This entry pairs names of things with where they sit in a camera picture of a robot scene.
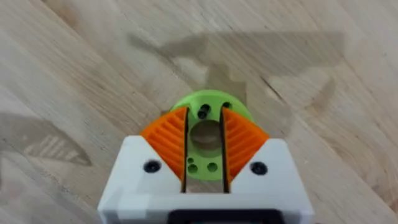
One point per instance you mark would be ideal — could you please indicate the green disc with holes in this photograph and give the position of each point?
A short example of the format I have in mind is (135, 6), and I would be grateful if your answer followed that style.
(205, 146)

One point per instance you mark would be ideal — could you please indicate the black screw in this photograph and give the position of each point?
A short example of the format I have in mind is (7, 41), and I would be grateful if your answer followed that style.
(203, 111)

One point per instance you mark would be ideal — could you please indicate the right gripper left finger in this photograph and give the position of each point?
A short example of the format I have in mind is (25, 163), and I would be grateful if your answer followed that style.
(155, 161)

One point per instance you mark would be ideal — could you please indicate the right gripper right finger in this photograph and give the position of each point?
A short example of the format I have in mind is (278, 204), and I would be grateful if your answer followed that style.
(264, 161)

